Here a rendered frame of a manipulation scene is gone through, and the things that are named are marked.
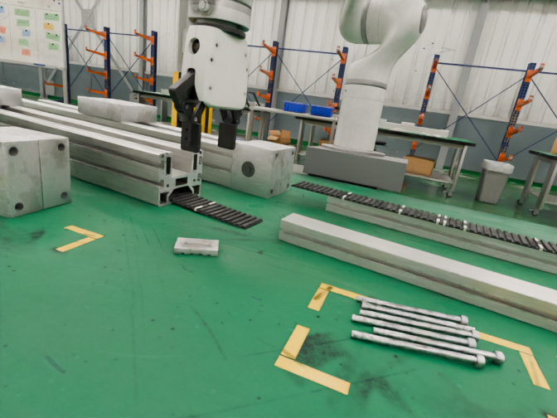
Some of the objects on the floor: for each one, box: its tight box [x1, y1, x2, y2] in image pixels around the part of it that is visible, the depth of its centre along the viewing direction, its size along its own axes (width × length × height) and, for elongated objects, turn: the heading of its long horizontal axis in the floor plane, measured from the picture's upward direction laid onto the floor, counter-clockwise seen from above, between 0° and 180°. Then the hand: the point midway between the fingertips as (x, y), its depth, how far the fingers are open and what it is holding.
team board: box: [0, 0, 68, 105], centre depth 489 cm, size 151×50×195 cm, turn 66°
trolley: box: [247, 91, 337, 175], centre depth 376 cm, size 103×55×101 cm, turn 58°
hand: (210, 142), depth 51 cm, fingers open, 8 cm apart
